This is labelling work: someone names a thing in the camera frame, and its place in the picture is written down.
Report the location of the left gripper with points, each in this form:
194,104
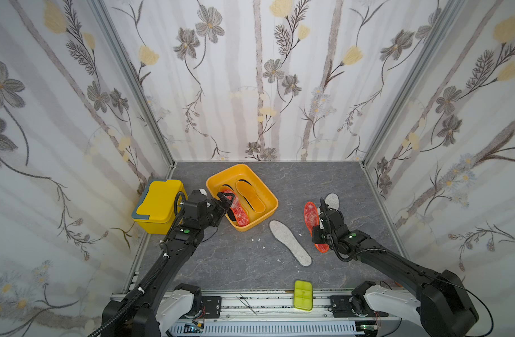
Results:
221,210

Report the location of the orange translucent insole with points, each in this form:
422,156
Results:
258,204
228,191

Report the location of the grey felt insole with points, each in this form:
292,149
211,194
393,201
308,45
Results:
332,201
283,234

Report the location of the red patterned insole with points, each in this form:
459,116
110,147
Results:
312,220
240,213

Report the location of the white slotted cable duct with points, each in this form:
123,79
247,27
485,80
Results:
300,328

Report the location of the aluminium rail frame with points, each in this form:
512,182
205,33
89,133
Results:
277,306

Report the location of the yellow plastic storage tray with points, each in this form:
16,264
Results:
230,176

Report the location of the green compartment box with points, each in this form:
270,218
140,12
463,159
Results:
303,296

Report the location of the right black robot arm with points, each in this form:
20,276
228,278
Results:
437,301

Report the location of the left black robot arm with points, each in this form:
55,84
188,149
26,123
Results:
144,311

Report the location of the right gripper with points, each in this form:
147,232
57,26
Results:
325,223

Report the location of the yellow lidded box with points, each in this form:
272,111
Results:
154,211

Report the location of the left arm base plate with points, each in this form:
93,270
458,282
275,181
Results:
208,307

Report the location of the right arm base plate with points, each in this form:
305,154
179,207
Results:
352,306

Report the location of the black insole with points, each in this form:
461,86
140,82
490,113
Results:
231,215
247,191

